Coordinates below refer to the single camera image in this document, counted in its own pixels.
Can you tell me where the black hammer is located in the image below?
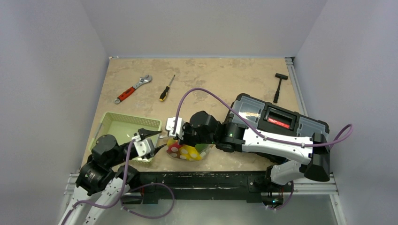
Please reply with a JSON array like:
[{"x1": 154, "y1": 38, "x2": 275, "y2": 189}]
[{"x1": 273, "y1": 73, "x2": 289, "y2": 103}]

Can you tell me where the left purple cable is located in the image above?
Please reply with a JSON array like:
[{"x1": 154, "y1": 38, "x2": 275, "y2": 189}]
[{"x1": 61, "y1": 140, "x2": 136, "y2": 225}]

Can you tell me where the red handled adjustable wrench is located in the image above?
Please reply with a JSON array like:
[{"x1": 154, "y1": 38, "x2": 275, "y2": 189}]
[{"x1": 114, "y1": 75, "x2": 153, "y2": 104}]

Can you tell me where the clear zip top bag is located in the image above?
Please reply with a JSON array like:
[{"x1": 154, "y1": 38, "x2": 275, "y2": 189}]
[{"x1": 166, "y1": 139, "x2": 213, "y2": 162}]

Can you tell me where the green bell pepper toy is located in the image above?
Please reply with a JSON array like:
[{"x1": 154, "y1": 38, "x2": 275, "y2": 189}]
[{"x1": 196, "y1": 144, "x2": 214, "y2": 158}]

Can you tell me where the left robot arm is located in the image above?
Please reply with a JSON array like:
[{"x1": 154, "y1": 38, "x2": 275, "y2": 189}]
[{"x1": 59, "y1": 128, "x2": 161, "y2": 225}]

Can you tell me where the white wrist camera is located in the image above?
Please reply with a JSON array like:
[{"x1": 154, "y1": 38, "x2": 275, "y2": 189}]
[
  {"x1": 165, "y1": 117, "x2": 185, "y2": 140},
  {"x1": 133, "y1": 139, "x2": 155, "y2": 161}
]

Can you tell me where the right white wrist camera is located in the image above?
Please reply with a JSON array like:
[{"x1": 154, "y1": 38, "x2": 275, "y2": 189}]
[{"x1": 165, "y1": 117, "x2": 185, "y2": 140}]

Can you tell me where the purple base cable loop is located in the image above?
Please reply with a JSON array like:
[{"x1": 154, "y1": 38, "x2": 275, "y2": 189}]
[{"x1": 120, "y1": 182, "x2": 176, "y2": 219}]

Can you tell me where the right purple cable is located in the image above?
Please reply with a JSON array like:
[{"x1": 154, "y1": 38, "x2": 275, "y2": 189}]
[{"x1": 173, "y1": 88, "x2": 354, "y2": 148}]

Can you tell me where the yellow banana toy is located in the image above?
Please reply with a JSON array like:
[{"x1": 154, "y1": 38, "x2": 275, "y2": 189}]
[{"x1": 179, "y1": 145, "x2": 202, "y2": 161}]

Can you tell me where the black tool box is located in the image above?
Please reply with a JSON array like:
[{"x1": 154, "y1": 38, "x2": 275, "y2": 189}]
[{"x1": 223, "y1": 93, "x2": 330, "y2": 165}]

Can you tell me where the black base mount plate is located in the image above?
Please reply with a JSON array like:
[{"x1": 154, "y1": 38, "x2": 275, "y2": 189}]
[{"x1": 123, "y1": 171, "x2": 291, "y2": 205}]

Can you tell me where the yellow black screwdriver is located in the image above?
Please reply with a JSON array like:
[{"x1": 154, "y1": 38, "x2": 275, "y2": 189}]
[{"x1": 159, "y1": 75, "x2": 176, "y2": 102}]

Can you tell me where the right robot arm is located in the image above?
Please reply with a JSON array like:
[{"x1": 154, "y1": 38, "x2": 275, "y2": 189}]
[{"x1": 176, "y1": 111, "x2": 330, "y2": 191}]

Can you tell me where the red chili pepper toy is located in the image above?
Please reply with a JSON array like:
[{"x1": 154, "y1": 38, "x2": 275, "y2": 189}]
[{"x1": 166, "y1": 142, "x2": 181, "y2": 158}]

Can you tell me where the green plastic basket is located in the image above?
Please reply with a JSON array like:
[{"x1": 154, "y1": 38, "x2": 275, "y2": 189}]
[{"x1": 88, "y1": 112, "x2": 162, "y2": 155}]

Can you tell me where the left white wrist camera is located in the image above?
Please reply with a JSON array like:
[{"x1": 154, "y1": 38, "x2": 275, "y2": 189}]
[{"x1": 133, "y1": 139, "x2": 155, "y2": 161}]

